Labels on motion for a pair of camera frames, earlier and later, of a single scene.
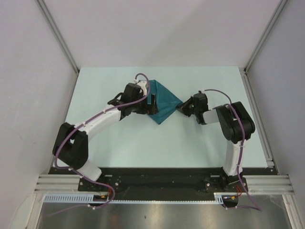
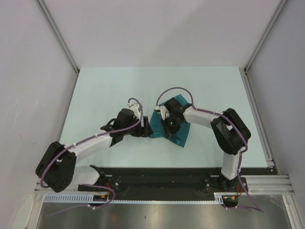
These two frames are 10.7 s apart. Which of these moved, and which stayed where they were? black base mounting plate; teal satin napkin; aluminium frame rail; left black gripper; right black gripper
Moved: right black gripper; teal satin napkin; left black gripper
Stayed: aluminium frame rail; black base mounting plate
